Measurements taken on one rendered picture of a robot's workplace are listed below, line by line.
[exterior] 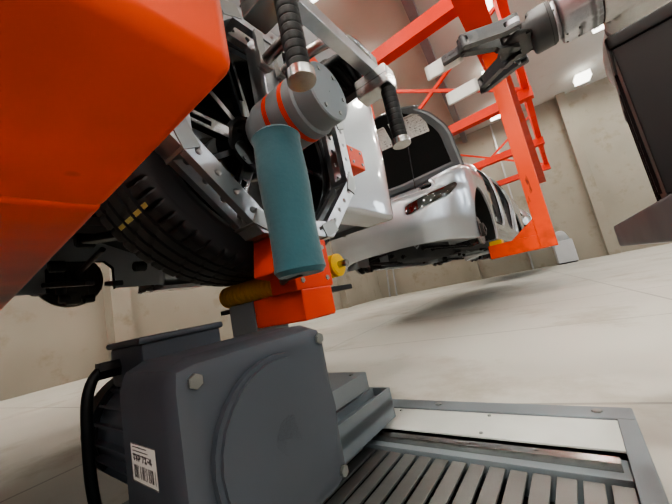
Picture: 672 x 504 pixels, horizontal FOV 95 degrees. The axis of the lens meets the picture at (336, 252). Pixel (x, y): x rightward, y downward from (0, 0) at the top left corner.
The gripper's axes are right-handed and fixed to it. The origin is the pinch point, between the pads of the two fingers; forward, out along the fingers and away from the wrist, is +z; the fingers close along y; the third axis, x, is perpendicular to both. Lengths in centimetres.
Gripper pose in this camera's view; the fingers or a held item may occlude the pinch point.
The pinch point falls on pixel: (443, 85)
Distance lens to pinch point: 79.5
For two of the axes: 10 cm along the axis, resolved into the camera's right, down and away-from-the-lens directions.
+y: 6.1, 0.0, 7.9
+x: -2.0, -9.7, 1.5
